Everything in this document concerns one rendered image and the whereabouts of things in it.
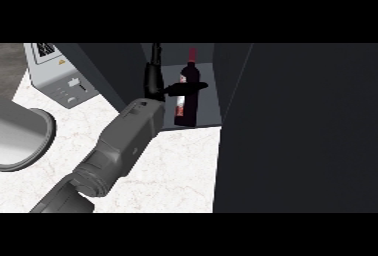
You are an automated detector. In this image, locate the dark grey cabinet door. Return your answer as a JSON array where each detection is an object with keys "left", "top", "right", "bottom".
[{"left": 212, "top": 42, "right": 378, "bottom": 214}]

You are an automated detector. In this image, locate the dark grey cabinet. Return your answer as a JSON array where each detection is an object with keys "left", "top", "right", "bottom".
[{"left": 53, "top": 42, "right": 224, "bottom": 131}]

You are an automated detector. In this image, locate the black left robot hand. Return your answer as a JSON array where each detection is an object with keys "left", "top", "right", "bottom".
[{"left": 143, "top": 42, "right": 209, "bottom": 102}]

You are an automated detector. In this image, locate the dark red wine bottle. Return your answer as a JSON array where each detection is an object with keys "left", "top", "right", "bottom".
[{"left": 172, "top": 47, "right": 202, "bottom": 128}]

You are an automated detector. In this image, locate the pale grey appliance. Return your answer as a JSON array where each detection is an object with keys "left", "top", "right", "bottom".
[{"left": 22, "top": 42, "right": 100, "bottom": 110}]

